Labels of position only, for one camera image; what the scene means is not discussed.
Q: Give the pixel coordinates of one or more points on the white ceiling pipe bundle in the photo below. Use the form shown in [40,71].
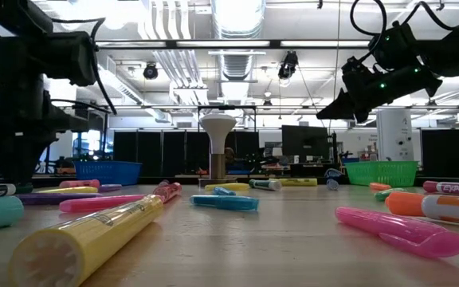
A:
[181,60]

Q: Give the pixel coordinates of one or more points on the white globe lamp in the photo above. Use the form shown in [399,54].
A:
[217,127]

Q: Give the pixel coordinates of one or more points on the orange Expo marker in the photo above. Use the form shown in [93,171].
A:
[432,208]

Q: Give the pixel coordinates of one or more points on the green plastic basket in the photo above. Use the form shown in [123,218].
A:
[381,173]

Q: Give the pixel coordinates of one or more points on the black monitor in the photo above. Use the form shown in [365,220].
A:
[305,141]

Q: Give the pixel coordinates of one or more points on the pink highlighter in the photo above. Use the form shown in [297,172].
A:
[168,192]
[80,183]
[98,203]
[397,230]

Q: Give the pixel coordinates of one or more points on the orange highlighter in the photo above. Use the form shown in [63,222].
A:
[380,186]

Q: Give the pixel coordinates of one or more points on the person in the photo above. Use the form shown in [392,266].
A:
[229,154]

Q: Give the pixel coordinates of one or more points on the pale blue rounded object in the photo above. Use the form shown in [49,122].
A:
[333,173]

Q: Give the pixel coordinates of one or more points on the green highlighter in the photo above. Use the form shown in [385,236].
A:
[389,194]

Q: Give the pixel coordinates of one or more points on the black partition panels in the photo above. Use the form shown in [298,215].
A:
[444,151]
[154,153]

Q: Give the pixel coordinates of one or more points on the black ceiling spotlight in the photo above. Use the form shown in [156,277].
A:
[150,71]

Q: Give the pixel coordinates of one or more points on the yellow highlighter with black print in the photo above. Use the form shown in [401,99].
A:
[94,235]

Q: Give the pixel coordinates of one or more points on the green Expo marker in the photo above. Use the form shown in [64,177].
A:
[264,184]

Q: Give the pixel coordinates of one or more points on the pink Expo marker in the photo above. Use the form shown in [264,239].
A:
[456,188]

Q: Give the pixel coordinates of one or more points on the silver ventilation duct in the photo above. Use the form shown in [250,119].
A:
[237,24]

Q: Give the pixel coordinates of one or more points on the blue plastic basket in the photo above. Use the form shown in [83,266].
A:
[108,173]

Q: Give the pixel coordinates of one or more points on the white cylindrical pillar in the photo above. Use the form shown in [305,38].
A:
[395,135]

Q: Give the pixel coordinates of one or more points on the purple highlighter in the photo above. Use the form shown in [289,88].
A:
[163,182]
[110,187]
[54,198]

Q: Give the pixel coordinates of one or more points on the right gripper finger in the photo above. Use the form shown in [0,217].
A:
[343,115]
[339,104]

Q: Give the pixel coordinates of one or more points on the black overhead crossbar with lights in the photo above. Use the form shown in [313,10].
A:
[275,44]

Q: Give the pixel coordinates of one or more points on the black background rig frame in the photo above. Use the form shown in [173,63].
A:
[154,107]

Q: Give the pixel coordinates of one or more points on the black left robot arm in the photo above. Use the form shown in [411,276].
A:
[10,16]

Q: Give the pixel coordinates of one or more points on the black overhead camera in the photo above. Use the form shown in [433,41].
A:
[288,64]

